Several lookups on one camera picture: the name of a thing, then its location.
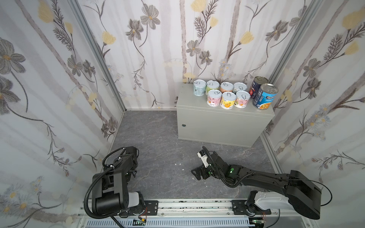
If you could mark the teal small can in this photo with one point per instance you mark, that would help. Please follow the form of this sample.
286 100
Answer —
199 87

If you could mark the yellow small can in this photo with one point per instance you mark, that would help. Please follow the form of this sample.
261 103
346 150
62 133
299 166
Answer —
227 100

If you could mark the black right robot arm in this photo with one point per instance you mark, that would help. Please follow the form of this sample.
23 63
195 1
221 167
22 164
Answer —
287 191

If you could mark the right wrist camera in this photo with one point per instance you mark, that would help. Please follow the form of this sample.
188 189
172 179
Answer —
203 156

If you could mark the blue soup can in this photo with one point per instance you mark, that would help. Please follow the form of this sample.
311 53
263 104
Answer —
265 96

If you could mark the orange small can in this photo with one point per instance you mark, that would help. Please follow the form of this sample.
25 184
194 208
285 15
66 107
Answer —
226 87

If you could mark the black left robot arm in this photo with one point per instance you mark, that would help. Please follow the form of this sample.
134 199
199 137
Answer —
108 195

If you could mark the grey-label small can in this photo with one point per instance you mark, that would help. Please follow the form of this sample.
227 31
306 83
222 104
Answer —
239 86

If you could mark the brown-label small can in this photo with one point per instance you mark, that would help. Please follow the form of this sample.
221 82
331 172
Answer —
242 99

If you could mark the red and navy tall can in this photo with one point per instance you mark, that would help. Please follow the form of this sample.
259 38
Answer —
257 82

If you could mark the grey metal cabinet box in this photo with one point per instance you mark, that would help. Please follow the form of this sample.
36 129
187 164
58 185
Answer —
197 121

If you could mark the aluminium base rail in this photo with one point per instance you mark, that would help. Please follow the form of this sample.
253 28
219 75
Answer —
201 208

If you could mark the white slotted cable duct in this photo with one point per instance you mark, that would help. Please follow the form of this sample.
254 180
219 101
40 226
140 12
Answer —
187 223

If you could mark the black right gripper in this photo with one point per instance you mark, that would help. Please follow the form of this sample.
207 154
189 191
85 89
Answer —
204 170

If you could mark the pink small can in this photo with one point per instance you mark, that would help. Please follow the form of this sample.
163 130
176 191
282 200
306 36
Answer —
214 98

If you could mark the green small can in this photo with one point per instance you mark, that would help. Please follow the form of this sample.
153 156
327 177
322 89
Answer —
212 85

